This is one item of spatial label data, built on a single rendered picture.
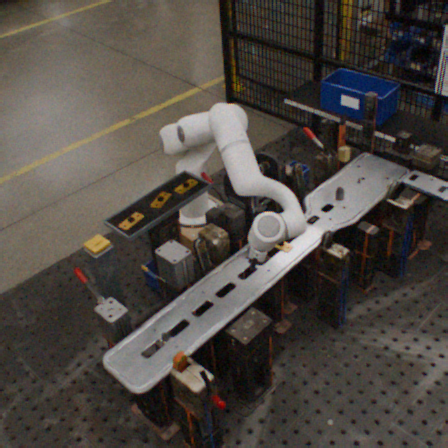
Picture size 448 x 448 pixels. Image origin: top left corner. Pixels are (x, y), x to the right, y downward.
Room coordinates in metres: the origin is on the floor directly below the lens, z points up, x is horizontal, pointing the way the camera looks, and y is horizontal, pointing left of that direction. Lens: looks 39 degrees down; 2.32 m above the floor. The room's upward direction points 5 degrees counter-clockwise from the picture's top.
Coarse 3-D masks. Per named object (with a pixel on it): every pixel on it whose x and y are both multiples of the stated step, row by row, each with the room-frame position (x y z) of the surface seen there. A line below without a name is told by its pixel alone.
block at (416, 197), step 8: (408, 192) 1.72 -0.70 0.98; (416, 192) 1.72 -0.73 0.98; (416, 200) 1.67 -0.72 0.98; (424, 200) 1.67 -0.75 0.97; (416, 208) 1.65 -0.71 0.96; (424, 208) 1.68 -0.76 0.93; (416, 216) 1.65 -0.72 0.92; (416, 224) 1.66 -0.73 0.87; (416, 232) 1.68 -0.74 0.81; (416, 240) 1.68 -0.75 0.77; (408, 248) 1.65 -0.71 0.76; (416, 248) 1.69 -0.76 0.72; (408, 256) 1.65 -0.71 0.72
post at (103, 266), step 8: (104, 248) 1.38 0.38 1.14; (112, 248) 1.38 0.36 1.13; (88, 256) 1.37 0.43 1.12; (96, 256) 1.34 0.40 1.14; (104, 256) 1.36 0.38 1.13; (112, 256) 1.38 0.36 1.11; (96, 264) 1.34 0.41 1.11; (104, 264) 1.35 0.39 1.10; (112, 264) 1.37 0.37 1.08; (96, 272) 1.35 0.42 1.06; (104, 272) 1.35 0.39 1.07; (112, 272) 1.37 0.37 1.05; (96, 280) 1.38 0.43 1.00; (104, 280) 1.34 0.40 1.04; (112, 280) 1.37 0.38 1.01; (104, 288) 1.35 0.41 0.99; (112, 288) 1.36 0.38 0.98; (120, 288) 1.38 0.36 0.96; (104, 296) 1.36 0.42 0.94; (112, 296) 1.36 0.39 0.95; (120, 296) 1.38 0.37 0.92
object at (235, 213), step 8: (224, 208) 1.60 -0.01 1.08; (232, 208) 1.60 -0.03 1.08; (240, 208) 1.59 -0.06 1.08; (232, 216) 1.56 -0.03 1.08; (240, 216) 1.57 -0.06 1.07; (232, 224) 1.55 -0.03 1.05; (240, 224) 1.57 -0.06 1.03; (232, 232) 1.55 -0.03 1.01; (240, 232) 1.56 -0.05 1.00; (232, 240) 1.55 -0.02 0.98; (240, 240) 1.57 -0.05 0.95; (232, 248) 1.56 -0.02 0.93; (240, 248) 1.57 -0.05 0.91
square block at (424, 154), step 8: (424, 144) 1.92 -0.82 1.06; (416, 152) 1.87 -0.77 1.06; (424, 152) 1.86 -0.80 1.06; (432, 152) 1.86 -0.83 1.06; (440, 152) 1.87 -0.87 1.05; (416, 160) 1.87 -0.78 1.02; (424, 160) 1.85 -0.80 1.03; (432, 160) 1.83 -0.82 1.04; (416, 168) 1.87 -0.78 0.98; (424, 168) 1.84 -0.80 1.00; (432, 168) 1.85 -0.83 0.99; (416, 176) 1.86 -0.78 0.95; (432, 176) 1.85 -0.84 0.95
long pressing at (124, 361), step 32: (352, 160) 1.94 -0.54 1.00; (384, 160) 1.92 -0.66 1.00; (320, 192) 1.75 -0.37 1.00; (352, 192) 1.73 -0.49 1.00; (384, 192) 1.71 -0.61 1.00; (320, 224) 1.56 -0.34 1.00; (352, 224) 1.56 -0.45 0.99; (288, 256) 1.41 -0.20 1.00; (192, 288) 1.30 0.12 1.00; (256, 288) 1.28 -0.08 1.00; (160, 320) 1.19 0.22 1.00; (192, 320) 1.17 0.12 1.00; (224, 320) 1.16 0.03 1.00; (128, 352) 1.07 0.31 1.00; (160, 352) 1.06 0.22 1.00; (192, 352) 1.06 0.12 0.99; (128, 384) 0.97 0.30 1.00
